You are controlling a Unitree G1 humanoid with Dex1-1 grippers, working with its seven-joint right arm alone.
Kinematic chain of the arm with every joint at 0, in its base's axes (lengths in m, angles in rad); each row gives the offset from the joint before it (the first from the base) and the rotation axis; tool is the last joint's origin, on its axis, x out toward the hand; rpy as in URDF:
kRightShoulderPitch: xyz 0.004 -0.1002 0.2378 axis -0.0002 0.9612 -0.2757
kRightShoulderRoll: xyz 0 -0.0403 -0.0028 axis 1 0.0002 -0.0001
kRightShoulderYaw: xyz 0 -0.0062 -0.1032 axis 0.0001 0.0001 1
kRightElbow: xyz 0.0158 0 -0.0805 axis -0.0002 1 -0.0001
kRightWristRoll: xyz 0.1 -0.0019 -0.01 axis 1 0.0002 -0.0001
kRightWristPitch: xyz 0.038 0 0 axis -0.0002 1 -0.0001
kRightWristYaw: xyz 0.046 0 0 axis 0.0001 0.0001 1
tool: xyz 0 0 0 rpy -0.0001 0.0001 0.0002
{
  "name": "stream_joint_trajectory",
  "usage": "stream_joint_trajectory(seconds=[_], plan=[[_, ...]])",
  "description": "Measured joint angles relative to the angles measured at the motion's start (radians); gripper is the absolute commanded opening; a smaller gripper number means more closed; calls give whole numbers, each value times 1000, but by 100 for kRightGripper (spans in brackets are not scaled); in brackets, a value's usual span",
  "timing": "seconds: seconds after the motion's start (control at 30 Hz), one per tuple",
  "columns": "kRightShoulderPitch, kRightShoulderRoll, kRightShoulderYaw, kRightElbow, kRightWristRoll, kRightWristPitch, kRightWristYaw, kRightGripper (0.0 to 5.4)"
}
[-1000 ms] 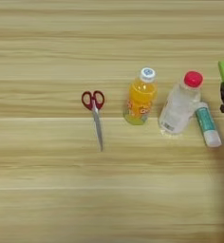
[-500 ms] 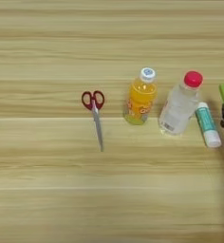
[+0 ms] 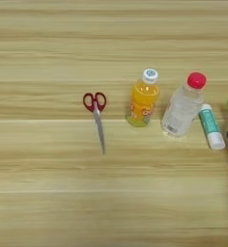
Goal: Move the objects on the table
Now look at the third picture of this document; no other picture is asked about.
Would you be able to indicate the teal and white glue stick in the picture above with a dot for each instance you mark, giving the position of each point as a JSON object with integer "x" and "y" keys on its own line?
{"x": 211, "y": 127}

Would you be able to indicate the clear water bottle red cap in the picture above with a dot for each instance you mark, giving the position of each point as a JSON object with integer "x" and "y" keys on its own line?
{"x": 181, "y": 111}

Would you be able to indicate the orange juice bottle white cap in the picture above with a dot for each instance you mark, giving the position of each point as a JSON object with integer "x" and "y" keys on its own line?
{"x": 143, "y": 99}

